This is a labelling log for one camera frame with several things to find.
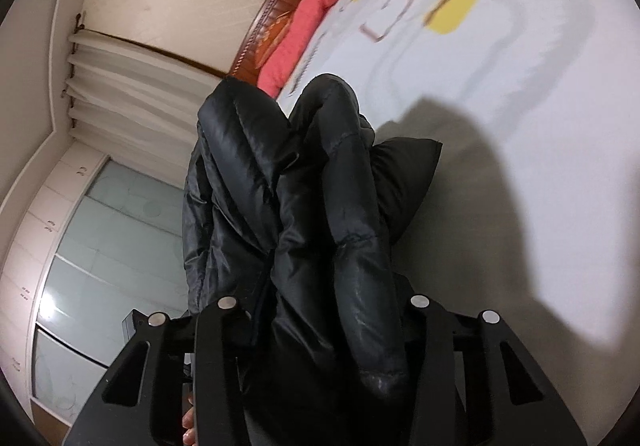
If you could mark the frosted glass wardrobe doors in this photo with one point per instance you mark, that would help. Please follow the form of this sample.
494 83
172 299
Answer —
122 250

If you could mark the orange small pillow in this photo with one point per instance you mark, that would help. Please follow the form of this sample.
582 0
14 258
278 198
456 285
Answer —
271 38

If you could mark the black puffer jacket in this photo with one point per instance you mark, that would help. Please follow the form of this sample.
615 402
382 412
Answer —
294 215

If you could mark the patterned white bed sheet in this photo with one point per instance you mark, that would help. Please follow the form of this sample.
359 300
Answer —
534 208

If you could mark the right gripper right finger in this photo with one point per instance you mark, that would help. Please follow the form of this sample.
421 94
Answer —
473 382

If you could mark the person's hand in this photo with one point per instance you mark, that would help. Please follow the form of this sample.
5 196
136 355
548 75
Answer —
188 423

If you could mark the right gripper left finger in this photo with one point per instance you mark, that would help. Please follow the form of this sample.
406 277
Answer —
138 401

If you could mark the pink folded quilt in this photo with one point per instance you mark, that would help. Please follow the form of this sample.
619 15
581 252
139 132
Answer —
306 18

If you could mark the cream side curtain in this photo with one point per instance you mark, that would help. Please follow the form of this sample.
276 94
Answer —
135 105

